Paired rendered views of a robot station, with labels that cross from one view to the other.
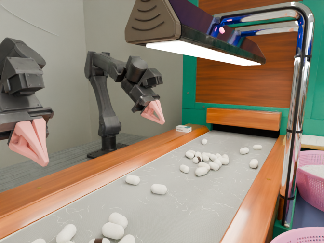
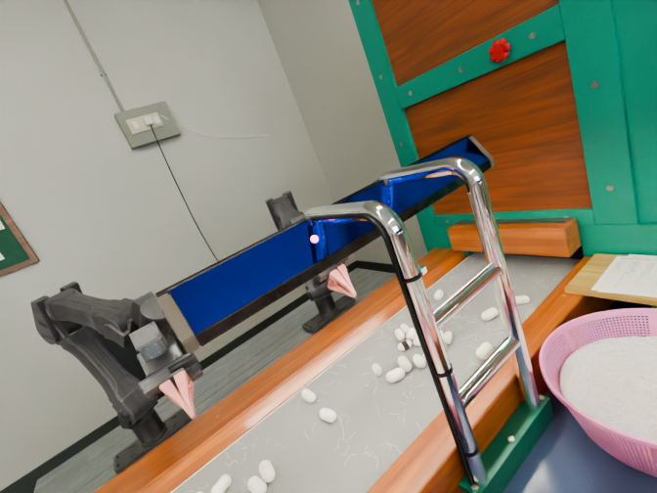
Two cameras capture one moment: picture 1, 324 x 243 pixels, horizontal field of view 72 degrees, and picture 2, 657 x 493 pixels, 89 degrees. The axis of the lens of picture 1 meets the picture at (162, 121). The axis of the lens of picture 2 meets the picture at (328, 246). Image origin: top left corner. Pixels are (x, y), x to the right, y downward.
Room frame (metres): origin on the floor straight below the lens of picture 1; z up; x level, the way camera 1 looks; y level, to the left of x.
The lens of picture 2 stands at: (0.06, -0.34, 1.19)
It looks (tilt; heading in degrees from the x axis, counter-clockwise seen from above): 16 degrees down; 28
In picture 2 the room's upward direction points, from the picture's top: 22 degrees counter-clockwise
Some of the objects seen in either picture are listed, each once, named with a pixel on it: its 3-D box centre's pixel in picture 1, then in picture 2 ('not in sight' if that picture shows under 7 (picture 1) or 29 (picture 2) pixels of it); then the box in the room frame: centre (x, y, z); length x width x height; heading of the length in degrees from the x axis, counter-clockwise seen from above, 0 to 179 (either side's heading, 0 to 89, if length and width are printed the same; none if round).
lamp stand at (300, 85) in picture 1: (256, 120); (429, 320); (0.50, -0.22, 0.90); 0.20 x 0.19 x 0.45; 147
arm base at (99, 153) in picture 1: (108, 142); (325, 304); (0.95, 0.24, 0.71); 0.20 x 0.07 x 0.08; 148
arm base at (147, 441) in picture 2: not in sight; (149, 426); (0.45, 0.56, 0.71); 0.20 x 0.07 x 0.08; 148
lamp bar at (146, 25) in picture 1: (226, 42); (361, 214); (0.55, -0.15, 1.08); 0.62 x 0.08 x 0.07; 147
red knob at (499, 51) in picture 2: not in sight; (501, 50); (0.93, -0.42, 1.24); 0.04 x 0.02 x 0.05; 57
